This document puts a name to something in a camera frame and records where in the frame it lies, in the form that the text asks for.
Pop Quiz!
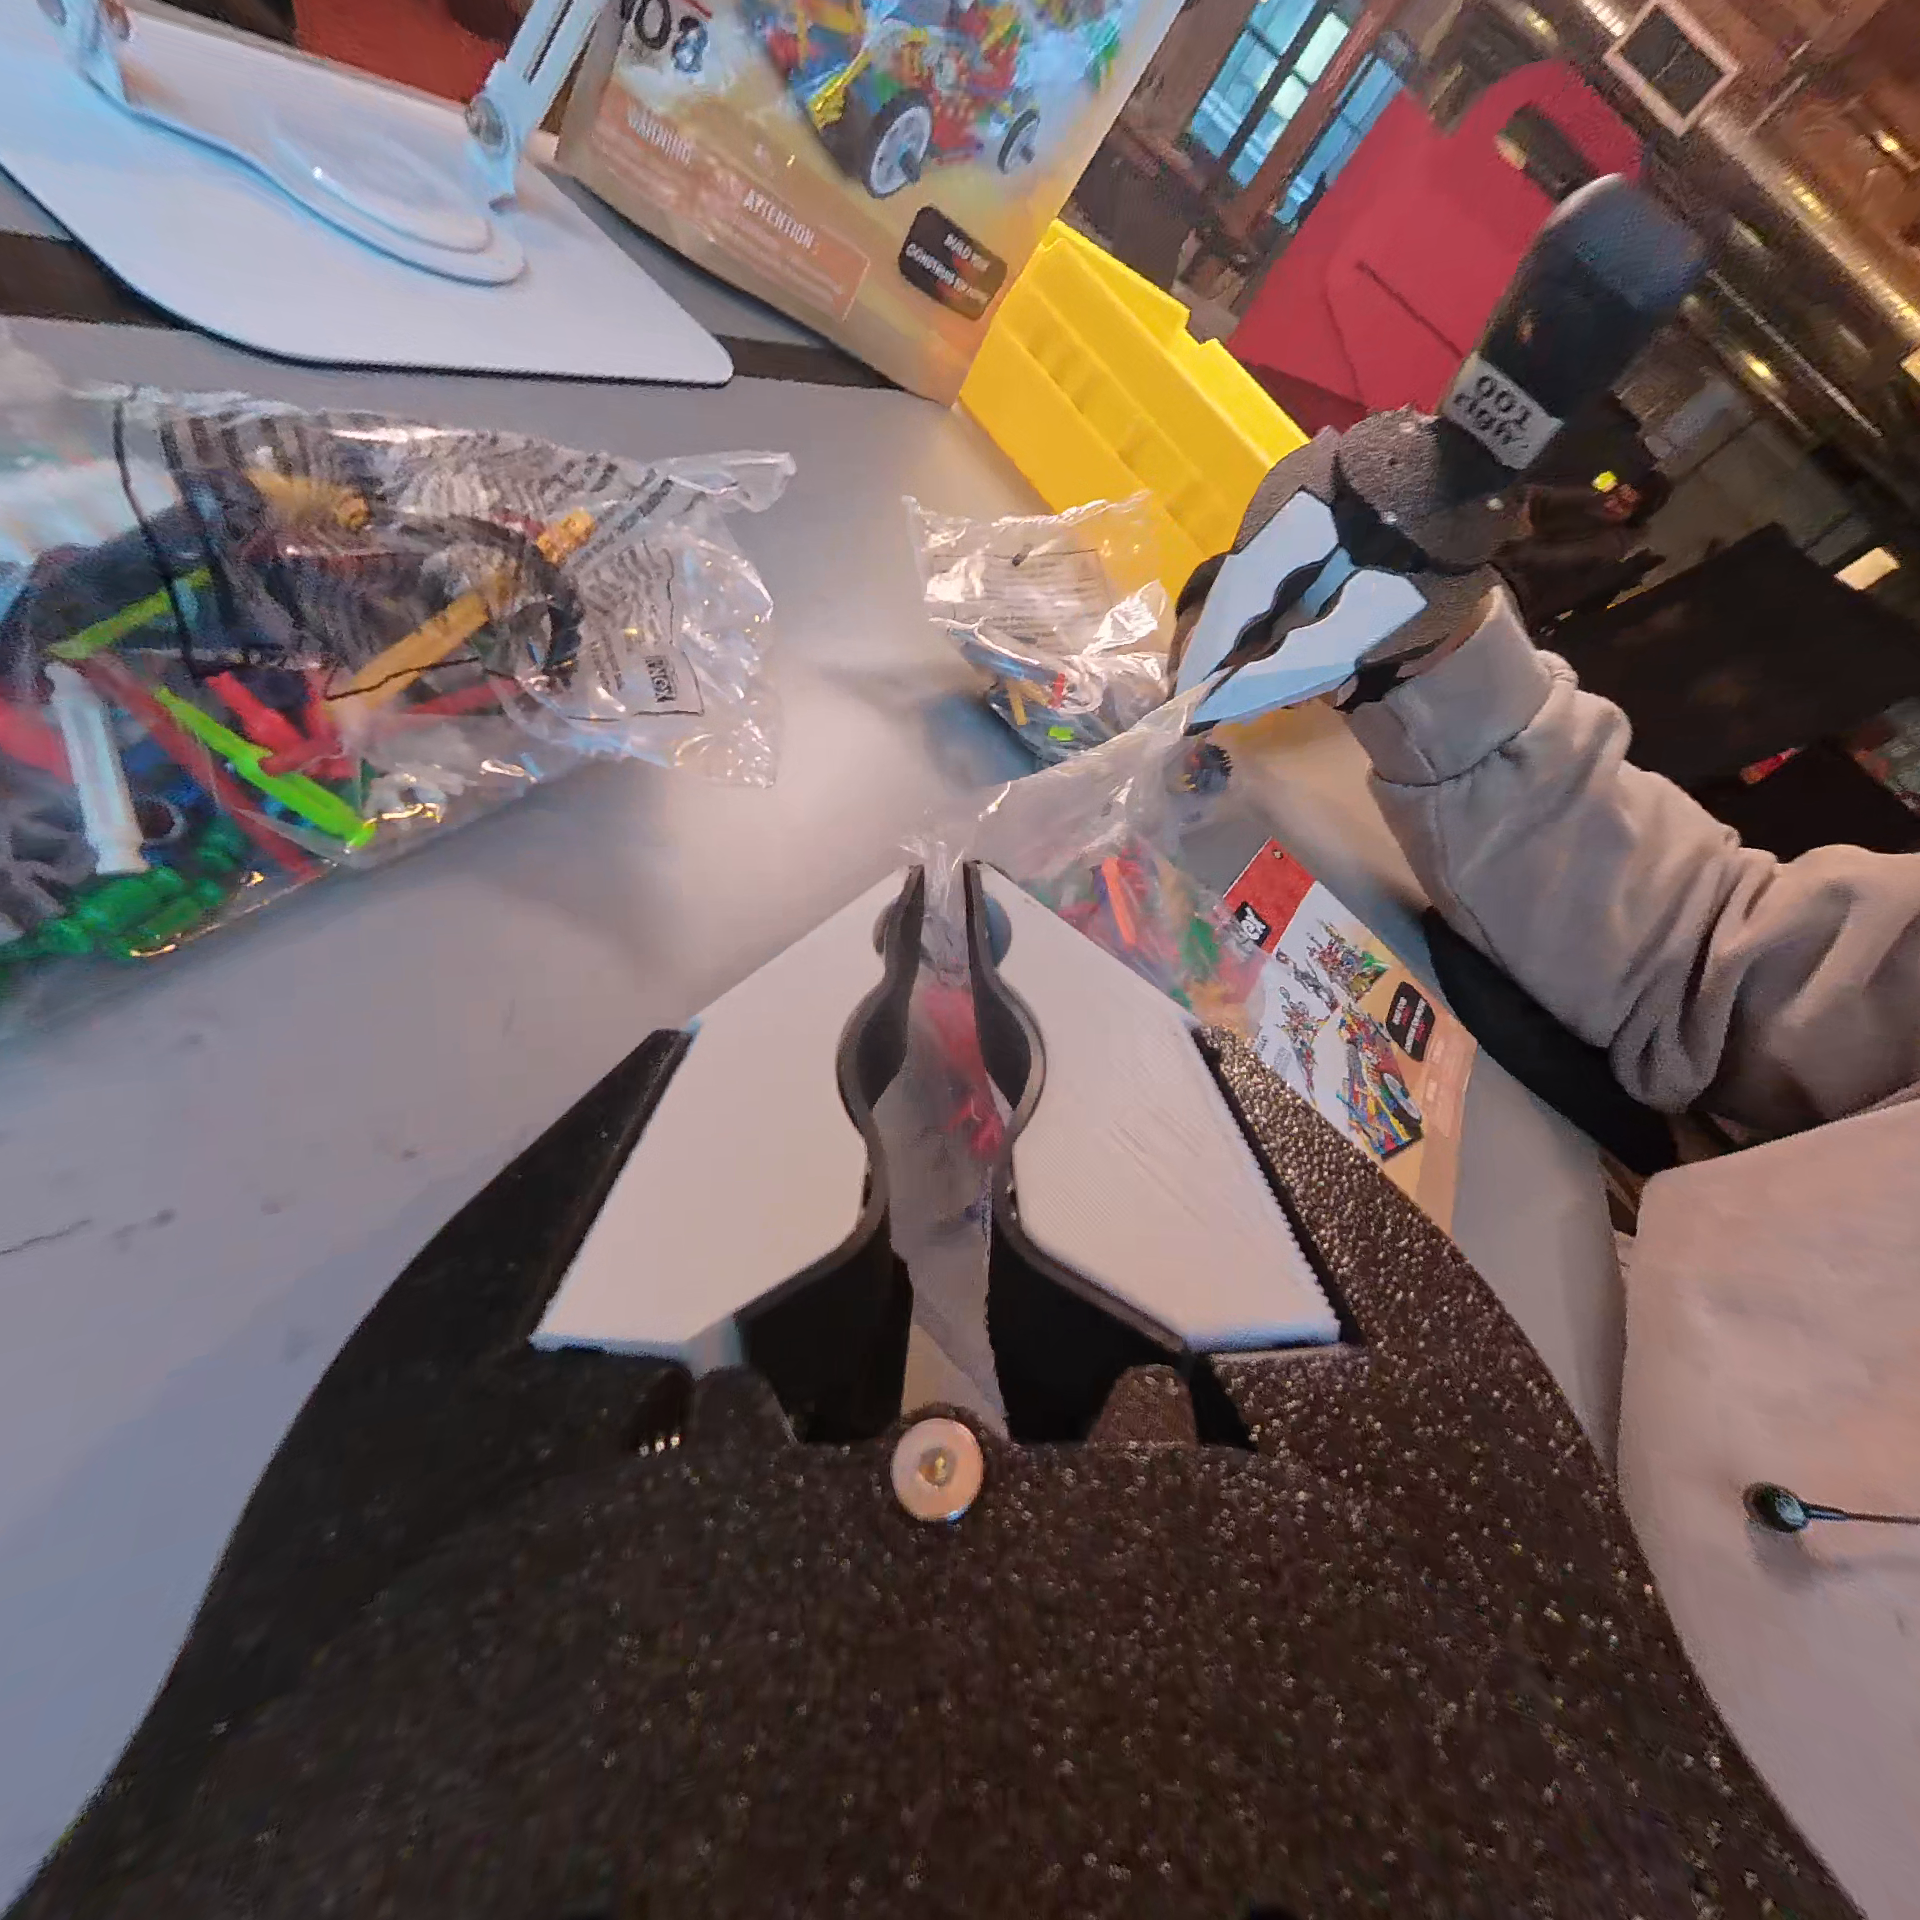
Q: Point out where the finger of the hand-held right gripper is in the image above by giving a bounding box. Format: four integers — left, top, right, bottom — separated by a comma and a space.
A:
1169, 492, 1343, 704
1181, 573, 1431, 737

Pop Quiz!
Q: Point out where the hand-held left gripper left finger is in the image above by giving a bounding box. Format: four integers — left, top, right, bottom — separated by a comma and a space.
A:
532, 861, 927, 1373

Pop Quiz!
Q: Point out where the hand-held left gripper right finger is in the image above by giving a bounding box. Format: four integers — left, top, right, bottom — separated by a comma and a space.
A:
962, 861, 1343, 1354

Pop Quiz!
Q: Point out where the colourful instruction booklet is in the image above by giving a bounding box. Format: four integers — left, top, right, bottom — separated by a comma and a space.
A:
1217, 836, 1481, 1235

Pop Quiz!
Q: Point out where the clear bag of red pieces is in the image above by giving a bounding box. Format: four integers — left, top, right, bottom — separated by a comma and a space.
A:
870, 698, 1280, 1421

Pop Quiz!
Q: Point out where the toy building set pouch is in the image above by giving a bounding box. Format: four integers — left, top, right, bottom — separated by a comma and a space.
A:
554, 0, 1190, 409

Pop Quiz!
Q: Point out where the grey desk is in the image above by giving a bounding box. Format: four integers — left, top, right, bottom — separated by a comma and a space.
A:
0, 171, 1637, 1893

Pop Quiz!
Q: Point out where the small clear bag of pieces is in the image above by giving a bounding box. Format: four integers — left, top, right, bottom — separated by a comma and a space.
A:
903, 492, 1177, 771

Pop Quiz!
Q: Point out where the red felt bag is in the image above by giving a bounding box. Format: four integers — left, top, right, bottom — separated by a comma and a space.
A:
1229, 60, 1647, 441

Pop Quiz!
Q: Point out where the yellow plastic bin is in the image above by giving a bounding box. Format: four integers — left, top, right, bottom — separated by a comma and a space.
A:
958, 218, 1311, 568

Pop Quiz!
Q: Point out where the black chair armrest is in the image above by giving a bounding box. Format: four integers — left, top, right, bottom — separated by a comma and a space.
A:
1416, 908, 1684, 1182

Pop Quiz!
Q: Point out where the person's torso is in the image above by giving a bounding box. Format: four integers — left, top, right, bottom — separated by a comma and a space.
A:
1615, 1080, 1920, 1920

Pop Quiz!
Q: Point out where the large clear bag of pieces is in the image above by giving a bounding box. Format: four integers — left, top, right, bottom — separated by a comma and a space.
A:
0, 381, 799, 1040

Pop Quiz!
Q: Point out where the black lavalier microphone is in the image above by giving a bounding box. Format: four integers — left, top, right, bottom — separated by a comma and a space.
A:
1743, 1481, 1920, 1537

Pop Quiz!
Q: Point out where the wooden document stand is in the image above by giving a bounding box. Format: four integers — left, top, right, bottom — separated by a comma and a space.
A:
0, 0, 736, 394

